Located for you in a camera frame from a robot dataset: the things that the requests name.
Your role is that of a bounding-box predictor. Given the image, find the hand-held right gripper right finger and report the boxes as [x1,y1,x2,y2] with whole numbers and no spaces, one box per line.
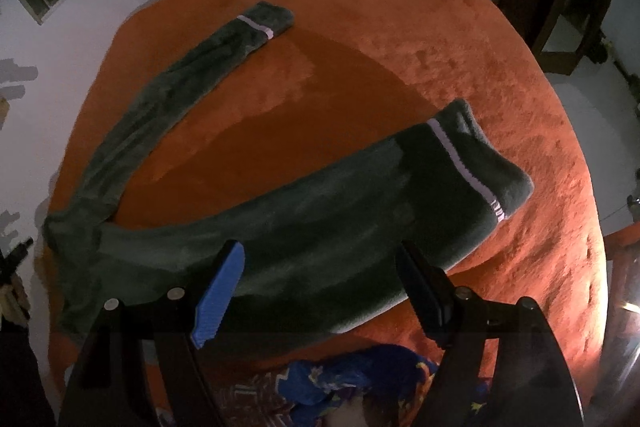
[395,241,585,427]

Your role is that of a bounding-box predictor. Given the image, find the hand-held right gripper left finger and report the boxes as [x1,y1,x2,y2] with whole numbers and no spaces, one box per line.
[57,240,246,427]

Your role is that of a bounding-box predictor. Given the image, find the green fleece pants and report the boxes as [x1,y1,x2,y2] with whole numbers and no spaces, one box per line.
[42,2,535,348]

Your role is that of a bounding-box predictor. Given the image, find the blue printed cloth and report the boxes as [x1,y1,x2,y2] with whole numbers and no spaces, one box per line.
[220,343,501,427]

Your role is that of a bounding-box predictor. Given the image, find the orange fleece blanket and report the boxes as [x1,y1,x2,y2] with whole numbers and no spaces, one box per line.
[47,0,613,427]

